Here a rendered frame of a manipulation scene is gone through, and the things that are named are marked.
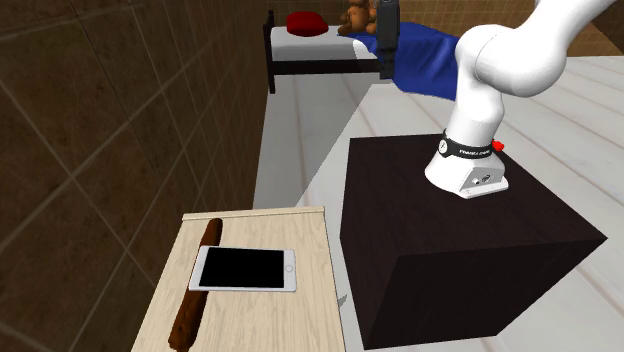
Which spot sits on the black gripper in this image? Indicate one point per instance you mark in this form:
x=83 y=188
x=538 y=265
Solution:
x=388 y=27

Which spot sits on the bed with blue blanket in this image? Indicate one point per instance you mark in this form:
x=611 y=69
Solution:
x=424 y=53

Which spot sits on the light wooden table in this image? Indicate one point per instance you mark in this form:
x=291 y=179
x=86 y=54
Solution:
x=273 y=322

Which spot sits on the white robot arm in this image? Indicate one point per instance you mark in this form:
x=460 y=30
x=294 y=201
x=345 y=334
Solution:
x=475 y=112

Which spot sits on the dark robot stand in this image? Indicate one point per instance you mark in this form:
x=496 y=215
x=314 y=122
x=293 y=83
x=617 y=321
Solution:
x=438 y=244

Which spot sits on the white tablet with black screen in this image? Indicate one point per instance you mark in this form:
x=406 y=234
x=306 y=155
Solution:
x=241 y=268

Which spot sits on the brown wooden stick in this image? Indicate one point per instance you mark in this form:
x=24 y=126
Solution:
x=187 y=312

